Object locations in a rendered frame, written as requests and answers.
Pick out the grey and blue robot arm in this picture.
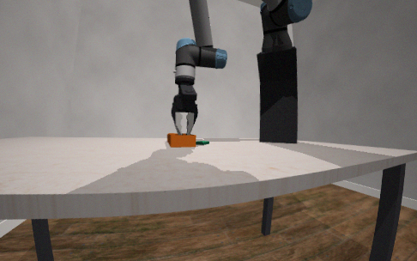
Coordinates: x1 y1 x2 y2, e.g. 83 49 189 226
173 0 312 101

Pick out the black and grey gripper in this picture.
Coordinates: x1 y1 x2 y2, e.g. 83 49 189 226
172 77 198 136

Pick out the orange bin rack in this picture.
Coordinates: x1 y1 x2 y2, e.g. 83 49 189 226
167 133 196 148

